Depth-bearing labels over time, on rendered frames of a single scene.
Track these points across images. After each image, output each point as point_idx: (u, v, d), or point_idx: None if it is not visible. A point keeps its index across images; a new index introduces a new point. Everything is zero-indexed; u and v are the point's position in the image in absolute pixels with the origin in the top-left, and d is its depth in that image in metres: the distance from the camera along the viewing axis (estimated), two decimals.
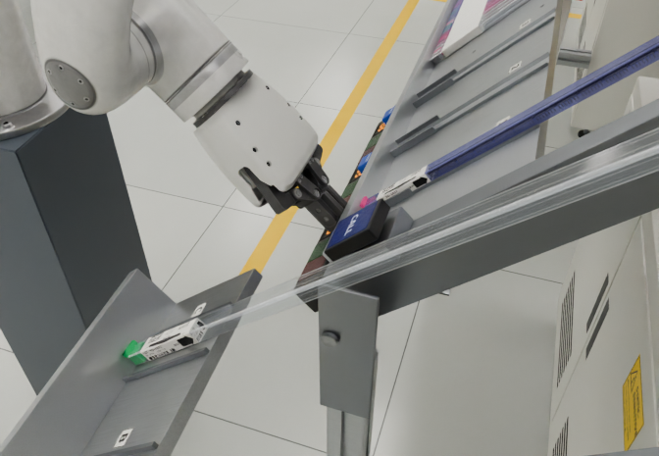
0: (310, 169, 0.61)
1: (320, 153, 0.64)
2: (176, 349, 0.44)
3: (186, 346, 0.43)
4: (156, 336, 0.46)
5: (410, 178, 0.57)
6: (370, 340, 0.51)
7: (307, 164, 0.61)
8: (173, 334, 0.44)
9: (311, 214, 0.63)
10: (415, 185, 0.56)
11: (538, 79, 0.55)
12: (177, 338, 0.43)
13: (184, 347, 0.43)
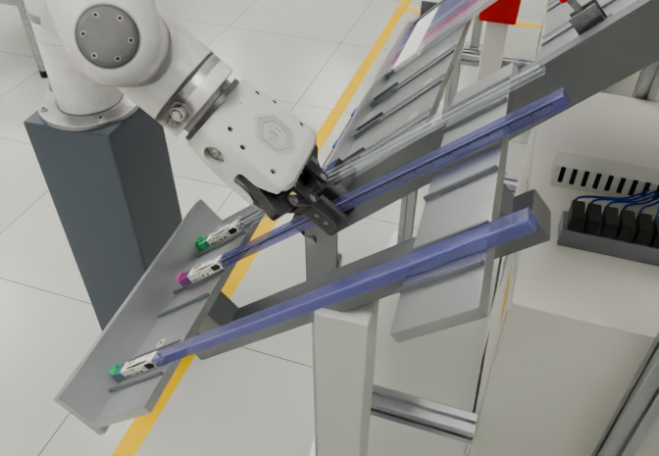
0: (287, 194, 0.61)
1: (277, 216, 0.58)
2: (227, 236, 0.82)
3: (232, 233, 0.81)
4: (215, 231, 0.84)
5: (209, 264, 0.74)
6: (333, 239, 0.88)
7: (282, 191, 0.61)
8: (225, 228, 0.82)
9: (337, 188, 0.63)
10: (212, 270, 0.73)
11: (435, 90, 0.93)
12: (228, 229, 0.81)
13: (231, 234, 0.81)
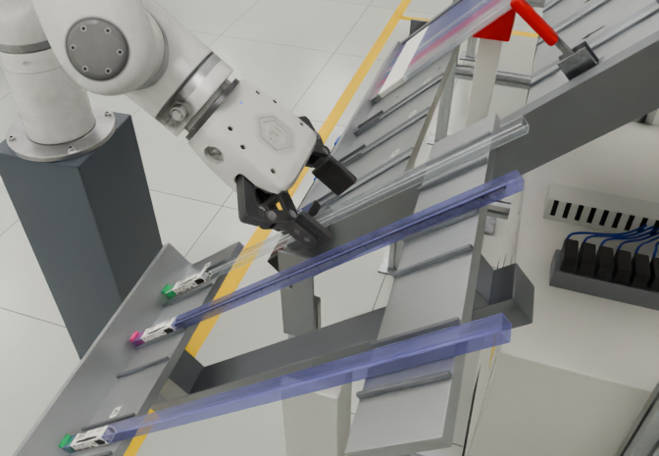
0: (276, 208, 0.59)
1: (248, 222, 0.56)
2: (193, 286, 0.77)
3: (200, 284, 0.76)
4: (181, 280, 0.78)
5: (162, 327, 0.70)
6: (310, 286, 0.83)
7: (273, 203, 0.60)
8: (191, 278, 0.76)
9: (338, 162, 0.65)
10: (166, 332, 0.70)
11: (420, 126, 0.88)
12: (194, 279, 0.76)
13: (198, 284, 0.76)
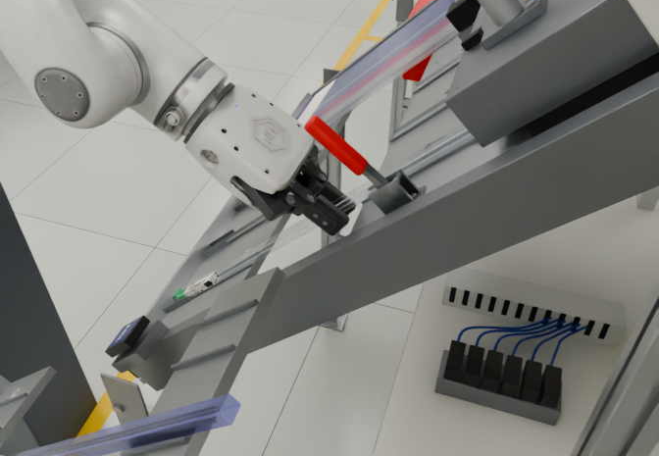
0: (286, 195, 0.62)
1: (275, 216, 0.59)
2: (203, 289, 0.77)
3: (209, 287, 0.77)
4: (192, 284, 0.79)
5: None
6: (142, 410, 0.73)
7: (281, 192, 0.62)
8: (201, 280, 0.77)
9: (336, 187, 0.63)
10: None
11: (277, 220, 0.77)
12: (203, 282, 0.76)
13: (208, 287, 0.77)
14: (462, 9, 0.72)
